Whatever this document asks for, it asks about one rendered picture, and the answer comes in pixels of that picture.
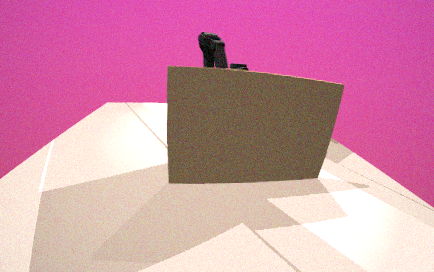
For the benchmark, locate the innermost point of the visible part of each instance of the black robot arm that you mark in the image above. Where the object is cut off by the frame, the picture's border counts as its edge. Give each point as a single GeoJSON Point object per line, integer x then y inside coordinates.
{"type": "Point", "coordinates": [213, 49]}

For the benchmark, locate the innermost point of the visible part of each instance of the brown flat board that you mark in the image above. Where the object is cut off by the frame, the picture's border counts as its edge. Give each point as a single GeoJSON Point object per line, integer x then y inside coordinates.
{"type": "Point", "coordinates": [232, 126]}

